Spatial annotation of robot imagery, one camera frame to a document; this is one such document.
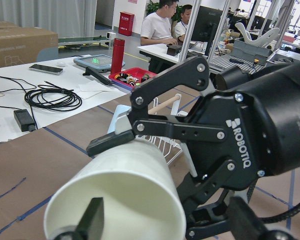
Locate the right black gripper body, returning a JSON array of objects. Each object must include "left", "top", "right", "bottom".
[{"left": 184, "top": 62, "right": 300, "bottom": 226}]

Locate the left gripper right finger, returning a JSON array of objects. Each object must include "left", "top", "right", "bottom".
[{"left": 226, "top": 196, "right": 267, "bottom": 240}]

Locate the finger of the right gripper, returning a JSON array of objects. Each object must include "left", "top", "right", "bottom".
[
  {"left": 86, "top": 56, "right": 225, "bottom": 157},
  {"left": 177, "top": 159, "right": 236, "bottom": 239}
]

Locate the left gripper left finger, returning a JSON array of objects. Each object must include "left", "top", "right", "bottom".
[{"left": 74, "top": 197, "right": 105, "bottom": 240}]

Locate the white plastic cup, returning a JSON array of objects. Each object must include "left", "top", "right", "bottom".
[{"left": 43, "top": 138, "right": 186, "bottom": 240}]

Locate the light blue plastic cup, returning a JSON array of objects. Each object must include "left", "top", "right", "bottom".
[{"left": 107, "top": 104, "right": 132, "bottom": 135}]

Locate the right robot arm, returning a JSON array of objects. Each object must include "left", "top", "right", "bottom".
[{"left": 86, "top": 56, "right": 300, "bottom": 240}]

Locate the black computer monitor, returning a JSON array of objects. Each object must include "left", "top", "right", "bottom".
[{"left": 191, "top": 6, "right": 223, "bottom": 56}]

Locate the seated person white shirt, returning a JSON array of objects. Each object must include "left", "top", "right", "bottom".
[{"left": 140, "top": 0, "right": 178, "bottom": 46}]

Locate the red parts bin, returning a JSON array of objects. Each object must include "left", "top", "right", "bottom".
[{"left": 108, "top": 67, "right": 157, "bottom": 88}]

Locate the red thermos bottle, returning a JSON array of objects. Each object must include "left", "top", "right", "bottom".
[{"left": 110, "top": 38, "right": 125, "bottom": 74}]

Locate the teach pendant tablet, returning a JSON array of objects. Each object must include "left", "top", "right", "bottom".
[{"left": 73, "top": 54, "right": 112, "bottom": 73}]

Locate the black hand tool bar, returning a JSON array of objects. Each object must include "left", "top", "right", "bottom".
[{"left": 82, "top": 66, "right": 113, "bottom": 86}]

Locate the black power adapter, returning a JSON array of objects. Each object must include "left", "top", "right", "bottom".
[{"left": 13, "top": 109, "right": 36, "bottom": 132}]

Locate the smartphone on table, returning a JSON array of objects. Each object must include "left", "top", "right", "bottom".
[{"left": 29, "top": 64, "right": 63, "bottom": 75}]

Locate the cardboard box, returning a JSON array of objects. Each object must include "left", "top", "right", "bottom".
[{"left": 0, "top": 21, "right": 59, "bottom": 68}]

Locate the black corrugated cable conduit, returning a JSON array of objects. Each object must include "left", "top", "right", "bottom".
[{"left": 247, "top": 184, "right": 300, "bottom": 225}]

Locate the white wire cup rack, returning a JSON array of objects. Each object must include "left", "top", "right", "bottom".
[{"left": 137, "top": 93, "right": 198, "bottom": 178}]

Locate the aluminium frame post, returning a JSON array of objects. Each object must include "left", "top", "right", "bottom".
[{"left": 178, "top": 0, "right": 202, "bottom": 63}]

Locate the red wall cabinet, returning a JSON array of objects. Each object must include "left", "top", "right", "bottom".
[{"left": 118, "top": 11, "right": 135, "bottom": 36}]

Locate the coiled black cable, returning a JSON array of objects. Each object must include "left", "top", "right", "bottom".
[{"left": 24, "top": 81, "right": 83, "bottom": 112}]

